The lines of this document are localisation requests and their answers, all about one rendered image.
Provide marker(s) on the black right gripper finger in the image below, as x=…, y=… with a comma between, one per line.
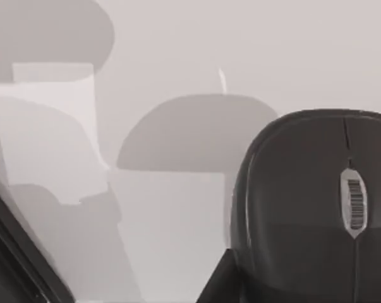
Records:
x=223, y=281

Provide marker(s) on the black computer mouse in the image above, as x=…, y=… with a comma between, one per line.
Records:
x=304, y=195

